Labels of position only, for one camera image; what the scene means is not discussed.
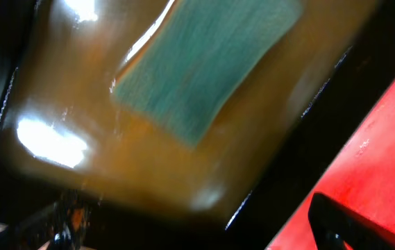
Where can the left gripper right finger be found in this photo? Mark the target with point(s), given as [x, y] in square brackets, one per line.
[335, 226]

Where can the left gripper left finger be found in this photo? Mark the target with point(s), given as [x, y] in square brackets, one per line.
[61, 225]

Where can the green yellow sponge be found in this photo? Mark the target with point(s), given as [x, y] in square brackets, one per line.
[199, 58]

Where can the red plastic tray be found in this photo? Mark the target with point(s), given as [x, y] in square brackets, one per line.
[361, 178]

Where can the black water tray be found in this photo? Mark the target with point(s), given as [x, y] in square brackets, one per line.
[62, 129]

